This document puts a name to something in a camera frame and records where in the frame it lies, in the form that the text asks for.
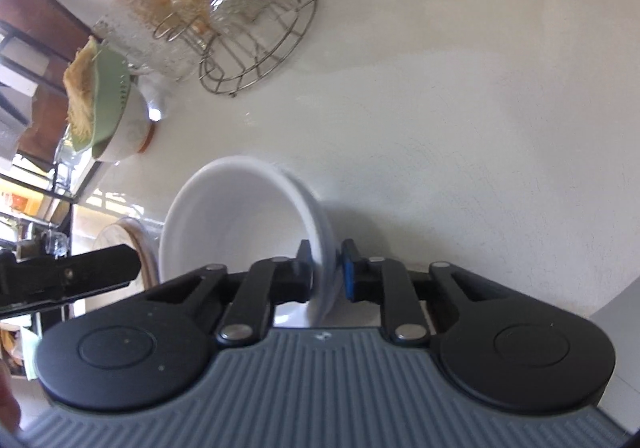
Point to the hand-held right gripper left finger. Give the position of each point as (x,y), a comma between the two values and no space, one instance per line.
(302,280)

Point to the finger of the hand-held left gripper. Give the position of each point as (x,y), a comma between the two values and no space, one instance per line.
(100,268)

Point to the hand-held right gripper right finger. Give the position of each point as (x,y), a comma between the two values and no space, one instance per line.
(349,278)

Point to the white leaf pattern plate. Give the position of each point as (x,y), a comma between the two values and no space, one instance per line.
(122,234)

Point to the white ceramic bowl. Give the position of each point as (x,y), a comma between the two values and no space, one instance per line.
(235,218)

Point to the person's left hand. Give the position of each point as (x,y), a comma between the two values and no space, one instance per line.
(7,403)

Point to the white bowl with red base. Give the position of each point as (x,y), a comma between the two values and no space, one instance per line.
(132,128)

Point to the green colander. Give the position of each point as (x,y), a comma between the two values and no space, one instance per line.
(107,93)

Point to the pale noodles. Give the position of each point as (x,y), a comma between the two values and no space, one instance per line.
(80,83)

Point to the black dish rack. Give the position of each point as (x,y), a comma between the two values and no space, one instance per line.
(25,73)

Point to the textured glass pitcher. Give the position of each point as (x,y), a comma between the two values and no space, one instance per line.
(135,43)

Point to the brown cutting board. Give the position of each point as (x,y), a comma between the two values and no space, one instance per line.
(45,13)

